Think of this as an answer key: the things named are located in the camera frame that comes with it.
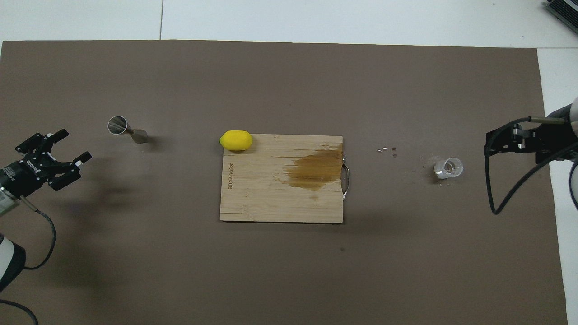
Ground small clear glass cup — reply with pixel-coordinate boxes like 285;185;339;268
433;157;464;180

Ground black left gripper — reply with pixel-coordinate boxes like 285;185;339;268
0;129;93;197

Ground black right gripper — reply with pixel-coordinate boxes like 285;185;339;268
485;123;578;164

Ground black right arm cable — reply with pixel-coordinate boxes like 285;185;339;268
485;116;578;215

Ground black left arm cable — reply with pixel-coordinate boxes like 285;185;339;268
0;196;57;325

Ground grey ribbed device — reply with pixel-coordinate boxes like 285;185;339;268
544;0;578;23

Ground wooden cutting board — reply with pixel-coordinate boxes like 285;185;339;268
219;135;350;224

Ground steel double jigger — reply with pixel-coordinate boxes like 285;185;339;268
107;116;149;144

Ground brown table mat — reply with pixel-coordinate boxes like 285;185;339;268
0;40;569;325

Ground yellow lemon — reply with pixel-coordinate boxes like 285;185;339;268
219;130;253;151

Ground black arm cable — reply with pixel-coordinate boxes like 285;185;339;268
0;196;57;325
485;116;578;215

